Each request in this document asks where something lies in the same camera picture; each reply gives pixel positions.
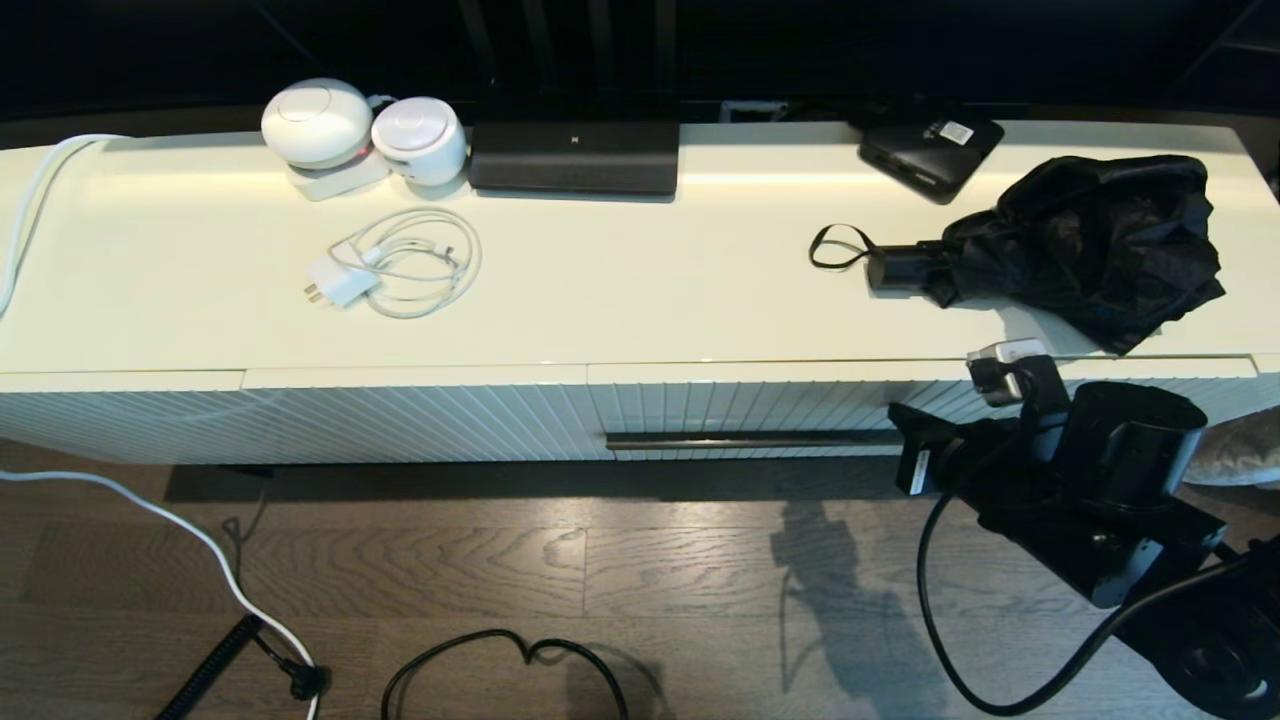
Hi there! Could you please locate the white flat device base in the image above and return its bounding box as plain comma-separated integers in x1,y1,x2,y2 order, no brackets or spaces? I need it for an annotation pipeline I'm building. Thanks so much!
285,151,393,202

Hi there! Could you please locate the black router with antennas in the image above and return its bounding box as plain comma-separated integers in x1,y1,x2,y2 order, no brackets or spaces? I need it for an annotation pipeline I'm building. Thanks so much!
455,0,683,202

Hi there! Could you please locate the white charger adapter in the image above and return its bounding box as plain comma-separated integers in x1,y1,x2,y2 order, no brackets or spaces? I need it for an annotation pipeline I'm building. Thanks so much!
303,255,382,309

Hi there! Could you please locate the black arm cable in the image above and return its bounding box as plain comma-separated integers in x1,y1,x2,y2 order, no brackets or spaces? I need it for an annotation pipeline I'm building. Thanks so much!
914,440,1251,717

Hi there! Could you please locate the black umbrella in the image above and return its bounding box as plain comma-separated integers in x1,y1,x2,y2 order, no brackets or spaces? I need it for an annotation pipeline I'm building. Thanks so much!
809,154,1227,357

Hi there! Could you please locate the grey fluffy rug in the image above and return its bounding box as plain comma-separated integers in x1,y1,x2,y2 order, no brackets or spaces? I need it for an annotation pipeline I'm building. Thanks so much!
1185,408,1280,488

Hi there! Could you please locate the black plug with thin cable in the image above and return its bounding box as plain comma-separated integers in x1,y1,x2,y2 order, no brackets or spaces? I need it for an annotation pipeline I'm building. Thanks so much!
250,630,329,701

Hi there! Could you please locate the black charging cable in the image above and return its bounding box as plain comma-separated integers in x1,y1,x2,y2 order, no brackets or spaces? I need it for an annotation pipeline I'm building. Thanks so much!
380,628,631,720

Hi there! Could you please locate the black coiled cable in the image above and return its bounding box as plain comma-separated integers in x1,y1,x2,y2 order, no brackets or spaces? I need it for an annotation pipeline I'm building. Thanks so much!
155,615,263,720

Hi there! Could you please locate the white fluted drawer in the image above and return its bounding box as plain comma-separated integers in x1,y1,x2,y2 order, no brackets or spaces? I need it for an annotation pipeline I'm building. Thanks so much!
588,356,1263,461

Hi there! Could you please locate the large white round device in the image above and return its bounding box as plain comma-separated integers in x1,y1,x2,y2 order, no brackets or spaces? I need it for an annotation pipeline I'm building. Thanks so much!
260,78,374,170

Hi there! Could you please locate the small white round device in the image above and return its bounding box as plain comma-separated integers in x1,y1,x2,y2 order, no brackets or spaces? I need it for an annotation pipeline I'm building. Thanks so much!
371,96,469,188

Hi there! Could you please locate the white coiled charger cable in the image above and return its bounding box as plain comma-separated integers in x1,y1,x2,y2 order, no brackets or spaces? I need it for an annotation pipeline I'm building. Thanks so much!
328,207,483,320

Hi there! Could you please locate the white power cable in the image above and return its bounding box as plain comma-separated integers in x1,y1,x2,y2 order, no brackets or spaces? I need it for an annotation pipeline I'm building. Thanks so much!
0,132,323,720

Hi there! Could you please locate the black set-top box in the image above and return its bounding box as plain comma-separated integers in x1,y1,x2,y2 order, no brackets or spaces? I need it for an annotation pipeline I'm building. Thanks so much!
858,116,1006,205

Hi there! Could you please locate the white slatted cabinet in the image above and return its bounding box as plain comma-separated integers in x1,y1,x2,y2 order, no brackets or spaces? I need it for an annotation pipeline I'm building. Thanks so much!
0,120,1280,467

